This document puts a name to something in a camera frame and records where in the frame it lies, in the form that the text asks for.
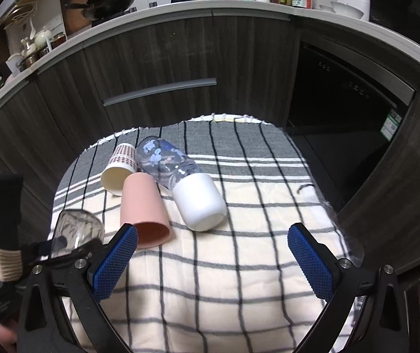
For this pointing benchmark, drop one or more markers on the checkered white grey cloth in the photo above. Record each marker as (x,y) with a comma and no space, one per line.
(237,287)

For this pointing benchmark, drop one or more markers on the black wok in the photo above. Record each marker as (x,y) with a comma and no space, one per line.
(95,10)

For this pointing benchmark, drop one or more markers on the person's left hand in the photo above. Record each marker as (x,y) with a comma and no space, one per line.
(9,336)

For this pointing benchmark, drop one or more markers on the patterned paper cup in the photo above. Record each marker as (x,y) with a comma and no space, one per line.
(121,164)

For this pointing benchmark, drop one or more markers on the grey drawer handle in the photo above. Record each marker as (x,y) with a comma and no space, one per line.
(164,88)

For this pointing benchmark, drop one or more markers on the clear bottle with white cap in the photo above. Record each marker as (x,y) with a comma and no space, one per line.
(197,198)

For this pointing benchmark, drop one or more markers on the pink plastic cup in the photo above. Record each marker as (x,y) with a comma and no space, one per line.
(143,207)

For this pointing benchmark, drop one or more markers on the wooden cutting board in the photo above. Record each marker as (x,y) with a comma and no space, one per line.
(73,20)

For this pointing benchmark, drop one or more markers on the white teapot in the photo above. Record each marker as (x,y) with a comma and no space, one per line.
(43,38)

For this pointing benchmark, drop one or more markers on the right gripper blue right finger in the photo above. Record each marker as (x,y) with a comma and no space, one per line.
(382,325)

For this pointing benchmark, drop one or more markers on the black dishwasher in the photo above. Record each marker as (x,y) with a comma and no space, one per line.
(336,118)

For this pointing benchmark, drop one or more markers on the clear glass cup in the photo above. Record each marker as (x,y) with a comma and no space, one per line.
(75,228)

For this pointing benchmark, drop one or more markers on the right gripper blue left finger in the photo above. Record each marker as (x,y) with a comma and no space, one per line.
(86,276)

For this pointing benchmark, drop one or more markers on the white bowl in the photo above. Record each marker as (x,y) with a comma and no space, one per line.
(347,10)

